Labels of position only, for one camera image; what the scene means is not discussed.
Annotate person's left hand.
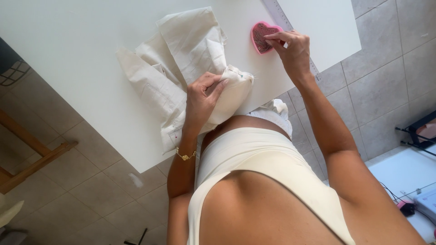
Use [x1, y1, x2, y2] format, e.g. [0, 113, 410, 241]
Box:
[186, 72, 230, 128]

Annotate person's right hand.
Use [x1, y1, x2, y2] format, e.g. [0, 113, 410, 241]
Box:
[264, 30, 311, 82]

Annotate cream fabric piece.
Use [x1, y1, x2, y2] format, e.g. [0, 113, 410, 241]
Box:
[115, 6, 255, 155]

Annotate heap of sewing pins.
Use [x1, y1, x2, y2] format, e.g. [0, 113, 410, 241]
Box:
[253, 24, 279, 52]

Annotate pink heart-shaped pin box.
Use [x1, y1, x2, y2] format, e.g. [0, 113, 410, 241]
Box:
[250, 21, 284, 55]

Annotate clear plastic ruler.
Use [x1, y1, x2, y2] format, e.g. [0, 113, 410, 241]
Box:
[262, 0, 323, 82]

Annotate white shorts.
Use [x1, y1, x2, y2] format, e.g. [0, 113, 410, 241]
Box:
[245, 99, 293, 138]

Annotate cream sleeveless top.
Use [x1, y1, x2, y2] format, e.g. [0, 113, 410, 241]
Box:
[186, 127, 357, 245]

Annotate black metal rack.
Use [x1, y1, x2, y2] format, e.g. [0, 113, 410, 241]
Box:
[395, 110, 436, 149]

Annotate black stand foot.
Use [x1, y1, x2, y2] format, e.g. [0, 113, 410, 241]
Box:
[124, 228, 148, 245]

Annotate white side table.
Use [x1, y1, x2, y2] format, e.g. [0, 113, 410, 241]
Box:
[365, 144, 436, 244]

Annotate pink and black device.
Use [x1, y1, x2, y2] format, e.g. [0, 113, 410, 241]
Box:
[396, 200, 416, 217]

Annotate cream cloth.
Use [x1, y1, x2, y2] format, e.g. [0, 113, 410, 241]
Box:
[0, 200, 25, 228]

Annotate gold chain bracelet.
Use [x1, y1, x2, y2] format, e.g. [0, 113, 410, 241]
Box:
[175, 147, 197, 161]

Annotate black cable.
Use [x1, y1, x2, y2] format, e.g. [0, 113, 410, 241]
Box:
[379, 181, 403, 202]

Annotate wooden furniture frame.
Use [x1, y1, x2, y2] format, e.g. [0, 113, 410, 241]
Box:
[0, 109, 78, 195]

